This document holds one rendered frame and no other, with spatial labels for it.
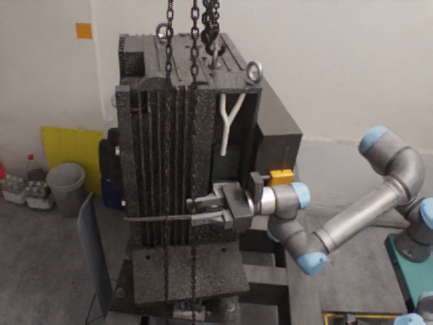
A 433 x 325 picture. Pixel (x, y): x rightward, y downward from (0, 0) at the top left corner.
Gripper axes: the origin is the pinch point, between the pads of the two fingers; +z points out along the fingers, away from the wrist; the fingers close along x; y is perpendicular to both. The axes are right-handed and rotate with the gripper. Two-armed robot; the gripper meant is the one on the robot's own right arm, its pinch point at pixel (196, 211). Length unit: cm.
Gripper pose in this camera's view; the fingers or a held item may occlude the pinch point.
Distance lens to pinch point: 94.0
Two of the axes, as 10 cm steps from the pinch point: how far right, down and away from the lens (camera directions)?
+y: -0.3, 7.9, 6.1
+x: -2.3, -6.0, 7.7
